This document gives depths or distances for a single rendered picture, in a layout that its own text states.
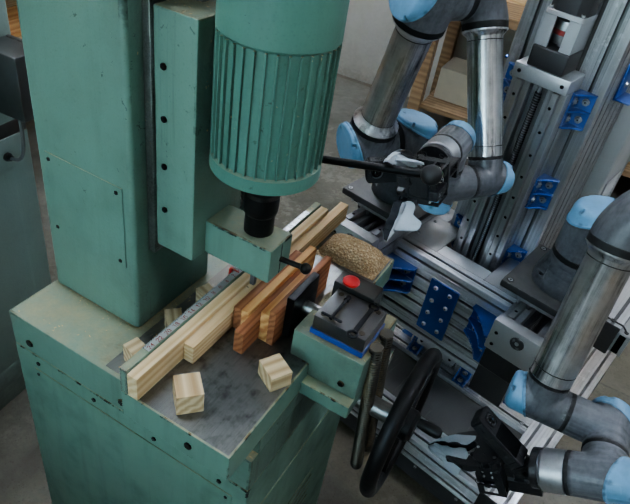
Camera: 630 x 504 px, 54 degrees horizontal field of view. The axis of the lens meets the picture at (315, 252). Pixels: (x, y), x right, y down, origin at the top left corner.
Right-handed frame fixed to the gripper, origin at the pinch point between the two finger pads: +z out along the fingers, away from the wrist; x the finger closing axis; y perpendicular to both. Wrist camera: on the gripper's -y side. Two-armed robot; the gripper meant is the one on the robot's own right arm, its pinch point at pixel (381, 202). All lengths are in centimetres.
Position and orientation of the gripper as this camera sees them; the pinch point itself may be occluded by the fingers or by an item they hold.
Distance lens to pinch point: 106.1
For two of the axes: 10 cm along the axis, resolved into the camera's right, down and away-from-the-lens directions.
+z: -5.0, 4.7, -7.3
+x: 0.5, 8.5, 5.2
